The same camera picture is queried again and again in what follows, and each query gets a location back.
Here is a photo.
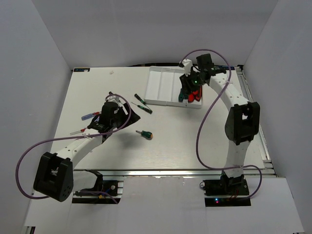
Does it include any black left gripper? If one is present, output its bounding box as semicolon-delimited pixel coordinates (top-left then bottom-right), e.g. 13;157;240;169
110;102;140;130

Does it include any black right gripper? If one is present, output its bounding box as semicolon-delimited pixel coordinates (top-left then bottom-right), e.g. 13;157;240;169
179;69;206;96

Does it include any red curved utility knife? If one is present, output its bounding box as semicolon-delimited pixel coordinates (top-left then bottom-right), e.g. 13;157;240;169
188;91;200;103

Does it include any long green screwdriver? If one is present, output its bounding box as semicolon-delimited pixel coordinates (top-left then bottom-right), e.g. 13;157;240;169
178;89;184;102

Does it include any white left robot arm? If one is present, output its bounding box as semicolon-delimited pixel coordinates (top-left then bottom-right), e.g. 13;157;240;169
33;92;141;202

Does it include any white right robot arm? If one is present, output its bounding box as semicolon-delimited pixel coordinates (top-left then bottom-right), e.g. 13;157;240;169
180;54;260;195

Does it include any black precision screwdriver lower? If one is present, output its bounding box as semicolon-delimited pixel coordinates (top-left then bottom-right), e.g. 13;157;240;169
133;103;153;114

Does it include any stubby green orange screwdriver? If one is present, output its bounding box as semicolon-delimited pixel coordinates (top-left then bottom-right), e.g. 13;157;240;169
136;130;153;140

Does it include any black green precision screwdriver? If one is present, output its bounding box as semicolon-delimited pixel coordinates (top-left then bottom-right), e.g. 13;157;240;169
134;94;146;105

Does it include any white compartment tray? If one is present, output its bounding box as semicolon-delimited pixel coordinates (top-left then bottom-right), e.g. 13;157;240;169
144;66;203;109

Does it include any blue table label left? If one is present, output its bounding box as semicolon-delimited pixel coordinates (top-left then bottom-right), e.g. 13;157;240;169
73;68;90;72

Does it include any red handled thin screwdriver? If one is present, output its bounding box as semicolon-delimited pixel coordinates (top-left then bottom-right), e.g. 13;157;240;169
70;128;86;135

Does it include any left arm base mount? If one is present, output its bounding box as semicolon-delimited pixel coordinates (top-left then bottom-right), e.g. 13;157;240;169
72;170;123;204

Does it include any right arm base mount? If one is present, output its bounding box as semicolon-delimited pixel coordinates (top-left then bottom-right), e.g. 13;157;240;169
199;173;251;207

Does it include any aluminium rail frame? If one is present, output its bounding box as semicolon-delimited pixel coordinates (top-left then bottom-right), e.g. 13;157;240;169
23;64;278;234

